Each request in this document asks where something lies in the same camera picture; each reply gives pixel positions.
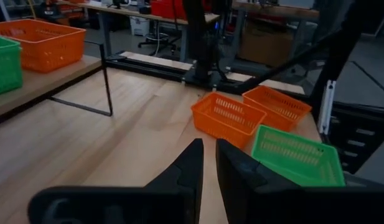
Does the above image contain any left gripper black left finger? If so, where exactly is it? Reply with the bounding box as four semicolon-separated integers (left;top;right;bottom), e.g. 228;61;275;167
144;138;205;224

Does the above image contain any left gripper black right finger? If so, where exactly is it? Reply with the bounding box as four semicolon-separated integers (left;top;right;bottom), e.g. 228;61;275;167
215;138;304;224

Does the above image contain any green plastic basket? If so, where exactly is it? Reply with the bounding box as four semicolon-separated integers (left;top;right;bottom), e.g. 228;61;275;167
251;124;347;187
0;33;24;97

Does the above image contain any wooden shelf with black legs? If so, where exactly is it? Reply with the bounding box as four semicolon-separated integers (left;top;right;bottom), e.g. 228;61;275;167
0;40;114;127

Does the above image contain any orange plastic basket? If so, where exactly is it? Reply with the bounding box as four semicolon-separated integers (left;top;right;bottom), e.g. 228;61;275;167
0;18;87;74
241;85;312;133
190;91;268;149

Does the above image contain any black drawer cabinet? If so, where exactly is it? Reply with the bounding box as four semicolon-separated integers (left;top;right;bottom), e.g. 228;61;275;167
328;104;384;175

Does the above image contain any office chair base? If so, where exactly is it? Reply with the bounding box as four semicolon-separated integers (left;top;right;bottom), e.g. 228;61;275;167
137;30;177;53

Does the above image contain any brown cardboard box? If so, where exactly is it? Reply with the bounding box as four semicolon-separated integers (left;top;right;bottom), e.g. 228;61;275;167
237;20;294;68

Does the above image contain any white plastic bin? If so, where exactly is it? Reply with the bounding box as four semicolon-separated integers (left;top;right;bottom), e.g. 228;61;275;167
129;16;151;37

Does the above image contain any red storage bin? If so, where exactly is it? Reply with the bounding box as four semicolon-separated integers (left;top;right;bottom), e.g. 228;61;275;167
150;0;188;21

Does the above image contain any wooden workbench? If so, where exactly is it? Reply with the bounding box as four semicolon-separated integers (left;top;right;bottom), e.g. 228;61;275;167
233;1;320;20
57;0;221;62

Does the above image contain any white frame bracket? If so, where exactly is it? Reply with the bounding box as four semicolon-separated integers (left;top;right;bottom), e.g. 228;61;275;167
317;79;337;136

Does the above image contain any black frame strut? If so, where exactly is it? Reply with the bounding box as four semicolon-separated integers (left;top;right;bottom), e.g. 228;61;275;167
236;29;347;95

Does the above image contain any black frame post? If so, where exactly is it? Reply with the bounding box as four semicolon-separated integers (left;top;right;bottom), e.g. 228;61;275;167
309;0;372;121

